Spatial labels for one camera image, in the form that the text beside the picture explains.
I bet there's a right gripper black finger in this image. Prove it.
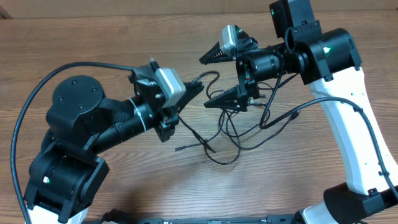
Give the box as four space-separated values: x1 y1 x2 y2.
204 85 249 111
199 42 233 65

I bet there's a black thin-plug cable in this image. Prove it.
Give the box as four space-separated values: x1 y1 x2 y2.
172 70 242 166

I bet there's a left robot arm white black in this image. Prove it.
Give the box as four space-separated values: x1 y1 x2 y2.
22 60 203 223

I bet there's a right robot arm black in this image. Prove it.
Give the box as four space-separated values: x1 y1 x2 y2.
200 0 397 223

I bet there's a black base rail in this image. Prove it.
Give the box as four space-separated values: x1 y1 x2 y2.
93 208 299 224

